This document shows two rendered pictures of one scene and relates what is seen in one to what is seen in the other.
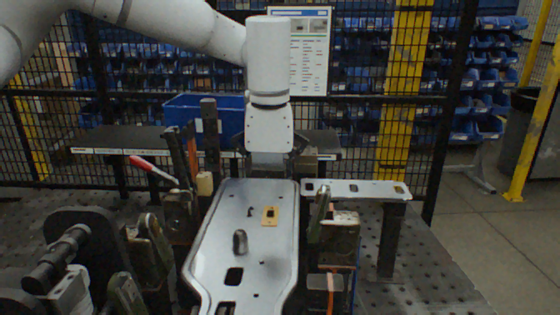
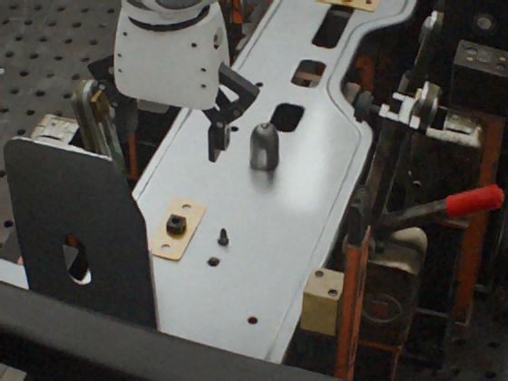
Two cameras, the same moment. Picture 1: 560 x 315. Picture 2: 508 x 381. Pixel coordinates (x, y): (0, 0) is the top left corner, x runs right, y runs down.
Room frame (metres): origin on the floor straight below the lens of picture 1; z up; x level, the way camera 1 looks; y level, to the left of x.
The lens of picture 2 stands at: (1.52, 0.31, 1.85)
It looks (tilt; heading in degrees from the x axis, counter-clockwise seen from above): 44 degrees down; 193
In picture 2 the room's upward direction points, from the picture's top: 1 degrees clockwise
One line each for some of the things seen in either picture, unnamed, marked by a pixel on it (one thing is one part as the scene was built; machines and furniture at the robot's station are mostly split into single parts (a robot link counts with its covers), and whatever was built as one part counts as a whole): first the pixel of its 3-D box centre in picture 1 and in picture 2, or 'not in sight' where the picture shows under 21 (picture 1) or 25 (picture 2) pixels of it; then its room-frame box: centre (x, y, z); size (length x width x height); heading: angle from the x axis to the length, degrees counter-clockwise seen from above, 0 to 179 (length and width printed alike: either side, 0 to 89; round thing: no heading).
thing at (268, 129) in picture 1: (269, 123); (169, 44); (0.72, 0.02, 1.23); 0.10 x 0.07 x 0.11; 86
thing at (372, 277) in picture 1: (389, 237); not in sight; (0.85, -0.32, 0.84); 0.11 x 0.06 x 0.29; 86
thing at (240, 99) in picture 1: (217, 119); not in sight; (1.17, 0.21, 1.10); 0.30 x 0.17 x 0.13; 81
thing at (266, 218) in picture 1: (270, 213); (176, 225); (0.72, 0.02, 1.01); 0.08 x 0.04 x 0.01; 176
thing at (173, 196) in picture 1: (186, 254); (373, 357); (0.74, 0.23, 0.88); 0.07 x 0.06 x 0.35; 86
